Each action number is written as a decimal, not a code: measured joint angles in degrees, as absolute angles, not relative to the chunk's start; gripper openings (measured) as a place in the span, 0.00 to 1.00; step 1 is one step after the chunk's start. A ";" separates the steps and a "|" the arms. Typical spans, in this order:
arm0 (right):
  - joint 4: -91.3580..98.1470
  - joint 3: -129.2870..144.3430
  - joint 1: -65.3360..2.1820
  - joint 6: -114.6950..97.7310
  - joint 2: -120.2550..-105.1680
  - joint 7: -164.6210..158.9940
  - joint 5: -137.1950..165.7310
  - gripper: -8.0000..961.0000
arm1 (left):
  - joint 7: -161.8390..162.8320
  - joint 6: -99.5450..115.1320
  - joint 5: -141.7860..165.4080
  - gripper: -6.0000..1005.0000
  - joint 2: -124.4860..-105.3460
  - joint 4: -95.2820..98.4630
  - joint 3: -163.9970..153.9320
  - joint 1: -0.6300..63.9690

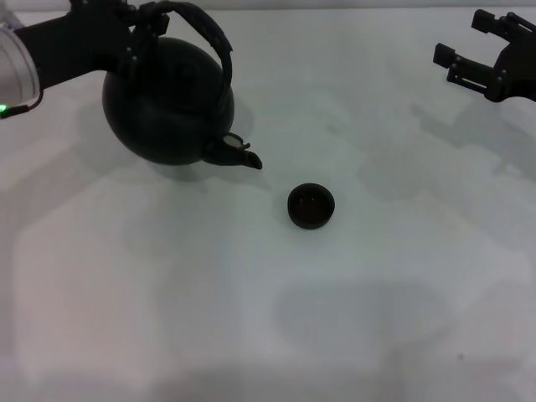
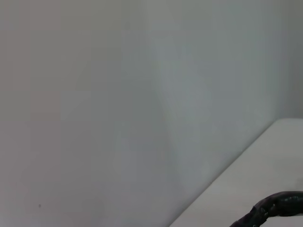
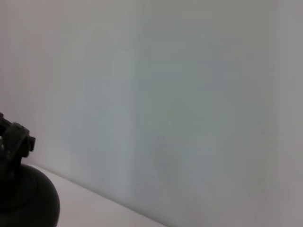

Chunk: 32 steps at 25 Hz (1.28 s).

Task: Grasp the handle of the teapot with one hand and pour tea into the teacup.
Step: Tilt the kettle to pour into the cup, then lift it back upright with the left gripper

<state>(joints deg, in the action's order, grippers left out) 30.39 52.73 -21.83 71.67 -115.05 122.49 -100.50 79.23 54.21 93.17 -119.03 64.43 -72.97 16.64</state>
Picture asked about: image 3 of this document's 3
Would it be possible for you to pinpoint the black round teapot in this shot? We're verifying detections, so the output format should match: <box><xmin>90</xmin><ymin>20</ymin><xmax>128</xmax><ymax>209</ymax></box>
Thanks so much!
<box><xmin>0</xmin><ymin>162</ymin><xmax>61</xmax><ymax>227</ymax></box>

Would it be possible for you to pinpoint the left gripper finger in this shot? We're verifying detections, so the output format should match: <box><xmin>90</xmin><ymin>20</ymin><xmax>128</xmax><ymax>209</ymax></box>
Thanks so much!
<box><xmin>0</xmin><ymin>112</ymin><xmax>37</xmax><ymax>166</ymax></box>

